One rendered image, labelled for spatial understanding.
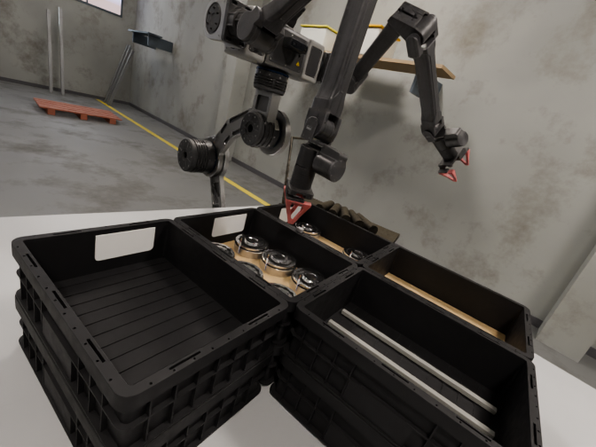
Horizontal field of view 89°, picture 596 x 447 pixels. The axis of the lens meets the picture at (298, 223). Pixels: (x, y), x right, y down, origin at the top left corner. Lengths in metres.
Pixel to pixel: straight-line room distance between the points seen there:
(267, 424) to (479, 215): 3.23
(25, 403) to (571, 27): 3.96
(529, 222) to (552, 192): 0.31
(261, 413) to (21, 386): 0.42
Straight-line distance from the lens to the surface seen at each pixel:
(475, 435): 0.54
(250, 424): 0.69
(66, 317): 0.51
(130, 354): 0.60
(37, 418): 0.71
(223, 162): 1.73
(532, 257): 3.62
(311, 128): 0.75
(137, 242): 0.78
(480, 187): 3.64
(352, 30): 0.79
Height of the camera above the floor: 1.26
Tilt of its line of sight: 20 degrees down
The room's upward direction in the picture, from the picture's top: 16 degrees clockwise
